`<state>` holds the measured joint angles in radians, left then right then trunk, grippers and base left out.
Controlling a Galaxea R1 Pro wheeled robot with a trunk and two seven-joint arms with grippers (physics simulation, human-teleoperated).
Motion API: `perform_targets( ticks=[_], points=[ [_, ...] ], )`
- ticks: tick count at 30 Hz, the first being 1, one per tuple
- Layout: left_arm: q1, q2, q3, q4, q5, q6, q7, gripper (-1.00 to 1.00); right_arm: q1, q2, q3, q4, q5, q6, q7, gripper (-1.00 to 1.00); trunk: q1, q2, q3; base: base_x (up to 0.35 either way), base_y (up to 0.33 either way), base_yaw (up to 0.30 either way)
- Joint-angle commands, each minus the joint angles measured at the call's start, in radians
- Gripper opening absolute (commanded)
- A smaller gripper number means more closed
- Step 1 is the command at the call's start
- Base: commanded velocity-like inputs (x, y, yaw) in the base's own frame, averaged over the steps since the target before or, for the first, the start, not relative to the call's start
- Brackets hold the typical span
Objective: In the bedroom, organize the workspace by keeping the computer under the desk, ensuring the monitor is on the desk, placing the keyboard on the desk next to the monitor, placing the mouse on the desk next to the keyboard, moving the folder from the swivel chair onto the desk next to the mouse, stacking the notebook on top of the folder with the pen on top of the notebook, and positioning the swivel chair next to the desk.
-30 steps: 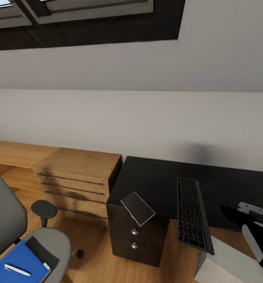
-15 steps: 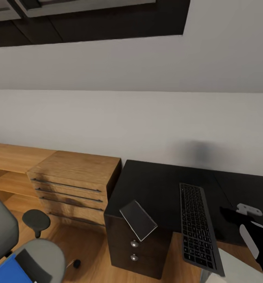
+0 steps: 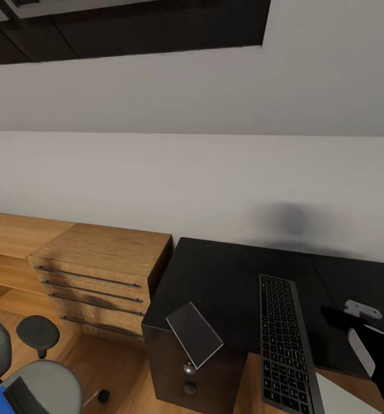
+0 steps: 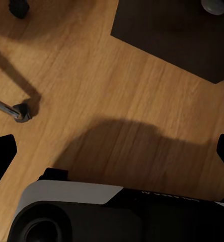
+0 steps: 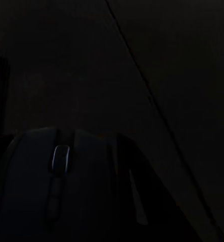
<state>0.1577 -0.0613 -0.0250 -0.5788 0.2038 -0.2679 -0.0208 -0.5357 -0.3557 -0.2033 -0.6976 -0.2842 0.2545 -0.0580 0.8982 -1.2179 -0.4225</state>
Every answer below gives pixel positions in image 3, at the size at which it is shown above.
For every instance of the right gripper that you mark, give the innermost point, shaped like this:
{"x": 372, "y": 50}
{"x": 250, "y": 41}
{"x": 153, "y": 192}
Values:
{"x": 338, "y": 318}

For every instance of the desktop computer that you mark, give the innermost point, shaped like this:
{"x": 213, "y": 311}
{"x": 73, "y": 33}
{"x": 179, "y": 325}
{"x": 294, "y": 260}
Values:
{"x": 337, "y": 400}

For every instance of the swivel chair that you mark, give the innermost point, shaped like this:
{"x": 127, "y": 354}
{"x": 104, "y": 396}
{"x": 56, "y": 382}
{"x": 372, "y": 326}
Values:
{"x": 43, "y": 386}

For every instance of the keyboard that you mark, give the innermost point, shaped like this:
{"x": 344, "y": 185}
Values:
{"x": 288, "y": 376}

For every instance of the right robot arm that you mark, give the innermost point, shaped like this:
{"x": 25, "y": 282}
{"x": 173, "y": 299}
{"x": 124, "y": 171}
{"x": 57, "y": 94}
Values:
{"x": 366, "y": 341}

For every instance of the folder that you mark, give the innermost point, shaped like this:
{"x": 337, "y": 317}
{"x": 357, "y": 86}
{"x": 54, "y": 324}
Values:
{"x": 7, "y": 404}

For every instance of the notebook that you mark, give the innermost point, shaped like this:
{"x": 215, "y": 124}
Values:
{"x": 195, "y": 334}

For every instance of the desk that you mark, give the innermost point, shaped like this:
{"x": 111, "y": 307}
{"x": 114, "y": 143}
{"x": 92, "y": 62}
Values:
{"x": 222, "y": 282}

